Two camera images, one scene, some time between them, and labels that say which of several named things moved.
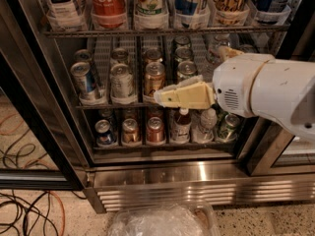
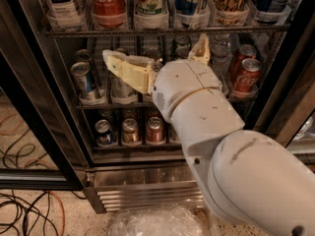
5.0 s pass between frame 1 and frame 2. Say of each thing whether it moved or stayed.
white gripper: moved
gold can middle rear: stayed
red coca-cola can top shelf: stayed
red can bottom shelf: stayed
